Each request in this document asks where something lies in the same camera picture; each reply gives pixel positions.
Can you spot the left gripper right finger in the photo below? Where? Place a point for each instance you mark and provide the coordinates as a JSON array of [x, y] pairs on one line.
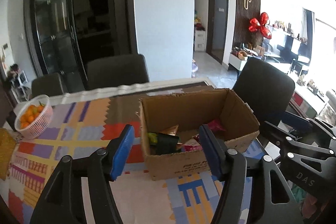
[[228, 166]]

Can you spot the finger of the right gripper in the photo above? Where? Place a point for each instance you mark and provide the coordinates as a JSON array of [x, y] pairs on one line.
[[274, 134], [298, 123]]

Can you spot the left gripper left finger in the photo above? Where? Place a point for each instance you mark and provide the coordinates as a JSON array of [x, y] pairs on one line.
[[104, 166]]

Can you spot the green beef cracker packet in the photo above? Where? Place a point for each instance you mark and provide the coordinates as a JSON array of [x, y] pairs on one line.
[[166, 144]]

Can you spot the plaid long snack packet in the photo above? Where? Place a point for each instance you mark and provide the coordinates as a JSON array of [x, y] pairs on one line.
[[192, 144]]

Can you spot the pink snack packet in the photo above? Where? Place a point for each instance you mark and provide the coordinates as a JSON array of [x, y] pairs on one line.
[[216, 126]]

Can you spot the dark chair right side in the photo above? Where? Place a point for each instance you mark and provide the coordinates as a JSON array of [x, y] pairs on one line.
[[266, 89]]

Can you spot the colourful patterned tablecloth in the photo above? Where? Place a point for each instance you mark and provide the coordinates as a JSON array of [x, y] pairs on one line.
[[81, 127]]

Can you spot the green yellow snack packet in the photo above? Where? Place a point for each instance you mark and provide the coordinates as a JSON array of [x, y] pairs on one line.
[[153, 138]]

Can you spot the brown cardboard box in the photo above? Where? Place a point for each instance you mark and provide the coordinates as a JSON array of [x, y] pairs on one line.
[[188, 111]]

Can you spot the pink basket of oranges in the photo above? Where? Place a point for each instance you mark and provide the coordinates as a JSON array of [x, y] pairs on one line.
[[34, 117]]

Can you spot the dark chair far left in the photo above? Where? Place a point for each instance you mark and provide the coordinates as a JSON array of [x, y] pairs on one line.
[[50, 85]]

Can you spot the yellow woven tissue box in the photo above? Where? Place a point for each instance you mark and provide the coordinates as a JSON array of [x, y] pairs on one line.
[[7, 146]]

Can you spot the dark chair behind table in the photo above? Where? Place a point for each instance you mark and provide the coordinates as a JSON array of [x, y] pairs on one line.
[[110, 72]]

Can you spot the red balloon decoration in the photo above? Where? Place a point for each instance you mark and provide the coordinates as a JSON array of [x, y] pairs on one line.
[[256, 25]]

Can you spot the white storage shelf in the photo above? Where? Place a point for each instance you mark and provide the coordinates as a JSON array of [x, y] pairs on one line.
[[199, 34]]

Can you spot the black glass sliding door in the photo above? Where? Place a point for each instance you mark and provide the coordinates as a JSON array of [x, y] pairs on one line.
[[65, 35]]

